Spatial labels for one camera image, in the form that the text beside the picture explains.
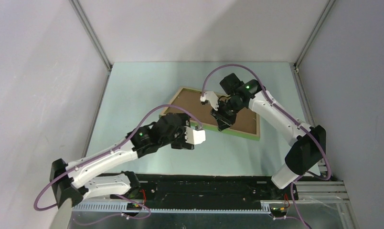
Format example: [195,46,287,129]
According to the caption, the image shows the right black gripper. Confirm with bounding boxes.
[210,98,244,131]

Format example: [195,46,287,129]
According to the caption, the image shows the brown backing board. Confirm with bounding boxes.
[169,87,260,141]

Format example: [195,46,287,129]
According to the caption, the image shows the wooden picture frame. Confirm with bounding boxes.
[159,87,261,141]

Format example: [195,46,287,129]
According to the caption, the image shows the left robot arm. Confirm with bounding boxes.
[50,113,206,207]

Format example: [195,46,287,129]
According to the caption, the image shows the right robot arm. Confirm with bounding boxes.
[200,73,326,199]

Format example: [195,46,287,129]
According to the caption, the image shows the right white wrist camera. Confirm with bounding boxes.
[200,91,219,111]

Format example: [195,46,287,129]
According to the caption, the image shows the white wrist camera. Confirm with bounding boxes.
[200,91,219,111]
[184,126,206,145]

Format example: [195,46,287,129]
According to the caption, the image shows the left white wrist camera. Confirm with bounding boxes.
[184,126,206,145]

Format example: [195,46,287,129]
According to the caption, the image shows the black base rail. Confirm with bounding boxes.
[124,174,299,211]

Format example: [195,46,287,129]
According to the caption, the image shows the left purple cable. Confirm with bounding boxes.
[33,104,205,227]

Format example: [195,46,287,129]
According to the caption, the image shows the aluminium frame rails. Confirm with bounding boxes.
[51,175,359,229]

